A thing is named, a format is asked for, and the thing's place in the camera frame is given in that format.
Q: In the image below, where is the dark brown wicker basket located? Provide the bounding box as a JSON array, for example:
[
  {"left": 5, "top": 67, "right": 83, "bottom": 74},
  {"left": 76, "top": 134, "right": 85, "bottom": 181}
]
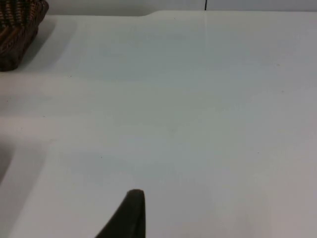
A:
[{"left": 0, "top": 0, "right": 50, "bottom": 72}]

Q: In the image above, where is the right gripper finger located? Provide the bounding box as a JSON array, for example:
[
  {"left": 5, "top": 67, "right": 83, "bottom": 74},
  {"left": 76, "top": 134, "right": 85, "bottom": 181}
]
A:
[{"left": 95, "top": 189, "right": 146, "bottom": 238}]

